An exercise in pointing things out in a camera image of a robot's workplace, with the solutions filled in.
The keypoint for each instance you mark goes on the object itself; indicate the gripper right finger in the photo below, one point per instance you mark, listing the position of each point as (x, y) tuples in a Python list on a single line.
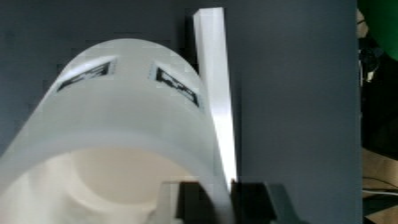
[(262, 204)]

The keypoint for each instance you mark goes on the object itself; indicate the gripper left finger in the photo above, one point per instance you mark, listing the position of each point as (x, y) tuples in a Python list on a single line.
[(181, 203)]

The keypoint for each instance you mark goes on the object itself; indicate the white lamp shade cone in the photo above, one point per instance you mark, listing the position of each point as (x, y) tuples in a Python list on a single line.
[(117, 139)]

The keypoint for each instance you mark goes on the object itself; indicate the white front fence wall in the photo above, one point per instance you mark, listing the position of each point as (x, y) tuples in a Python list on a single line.
[(214, 72)]

